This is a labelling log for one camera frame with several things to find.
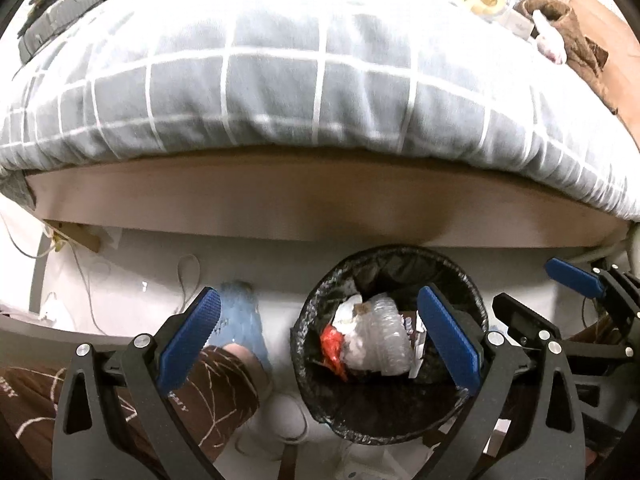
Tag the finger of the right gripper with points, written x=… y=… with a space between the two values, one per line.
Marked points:
x=525 y=326
x=585 y=283

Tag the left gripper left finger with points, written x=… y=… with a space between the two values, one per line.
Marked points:
x=187 y=333

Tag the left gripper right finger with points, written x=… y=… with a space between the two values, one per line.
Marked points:
x=545 y=441

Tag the clear bubble wrap roll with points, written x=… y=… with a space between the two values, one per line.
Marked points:
x=390 y=337

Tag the white tissue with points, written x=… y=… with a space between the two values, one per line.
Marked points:
x=352 y=320

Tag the orange plastic bag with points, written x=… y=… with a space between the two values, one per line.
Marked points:
x=331 y=342

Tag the clear plastic bag red print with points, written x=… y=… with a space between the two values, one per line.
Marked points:
x=550 y=42

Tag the brown cookie box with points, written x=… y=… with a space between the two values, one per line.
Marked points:
x=416 y=332

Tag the white cardboard box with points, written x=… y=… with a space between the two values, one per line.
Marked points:
x=517 y=24

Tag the black trash bin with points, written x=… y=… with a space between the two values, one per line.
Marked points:
x=370 y=408

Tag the person's brown patterned trousers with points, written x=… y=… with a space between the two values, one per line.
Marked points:
x=132 y=414

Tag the blue slipper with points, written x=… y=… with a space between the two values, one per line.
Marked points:
x=239 y=328

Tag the wooden headboard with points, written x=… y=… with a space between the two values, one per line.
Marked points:
x=621 y=73

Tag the brown fleece jacket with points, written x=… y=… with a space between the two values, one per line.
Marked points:
x=584 y=56

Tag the grey checked bed sheet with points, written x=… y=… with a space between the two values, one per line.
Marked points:
x=415 y=78

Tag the grey suitcase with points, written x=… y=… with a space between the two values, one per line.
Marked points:
x=65 y=7

